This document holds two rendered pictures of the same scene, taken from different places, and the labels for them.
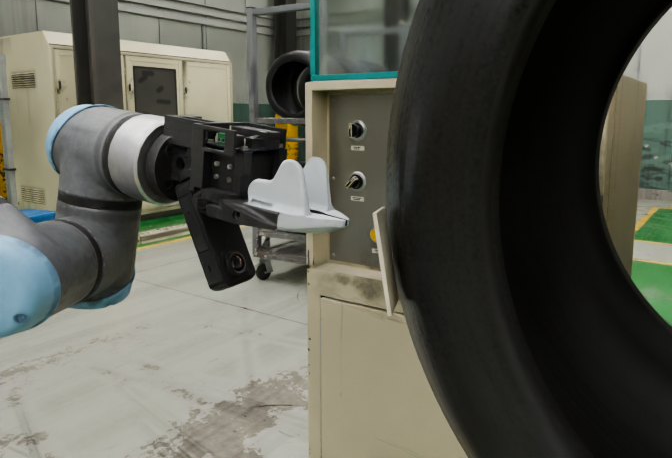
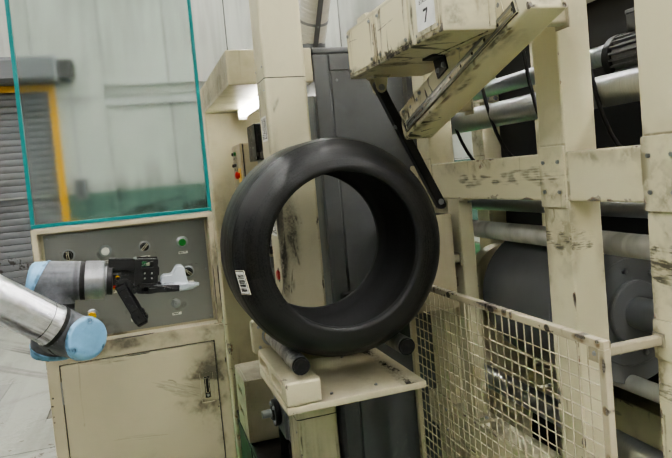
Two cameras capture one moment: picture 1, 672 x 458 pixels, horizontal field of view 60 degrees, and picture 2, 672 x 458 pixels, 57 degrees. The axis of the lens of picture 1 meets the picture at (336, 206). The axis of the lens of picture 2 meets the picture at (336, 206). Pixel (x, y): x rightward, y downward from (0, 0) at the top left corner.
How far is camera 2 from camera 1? 1.23 m
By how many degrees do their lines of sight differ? 52
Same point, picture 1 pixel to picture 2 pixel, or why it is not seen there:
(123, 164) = (96, 282)
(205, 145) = (137, 267)
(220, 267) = (143, 315)
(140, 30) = not seen: outside the picture
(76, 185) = (59, 299)
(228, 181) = (152, 278)
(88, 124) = (61, 269)
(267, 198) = (170, 281)
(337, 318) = (75, 375)
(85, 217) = not seen: hidden behind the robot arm
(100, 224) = not seen: hidden behind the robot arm
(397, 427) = (129, 425)
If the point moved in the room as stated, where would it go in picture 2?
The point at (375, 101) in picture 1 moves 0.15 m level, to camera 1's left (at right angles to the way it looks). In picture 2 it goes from (79, 236) to (32, 243)
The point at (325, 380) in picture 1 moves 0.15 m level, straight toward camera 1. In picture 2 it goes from (70, 421) to (97, 429)
